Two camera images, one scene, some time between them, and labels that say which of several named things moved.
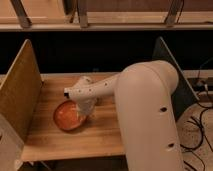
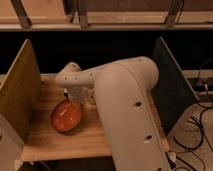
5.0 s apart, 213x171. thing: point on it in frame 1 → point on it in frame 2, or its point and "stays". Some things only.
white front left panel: [11, 146] stays
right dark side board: [183, 95] stays
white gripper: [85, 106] → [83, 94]
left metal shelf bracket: [25, 21] stays
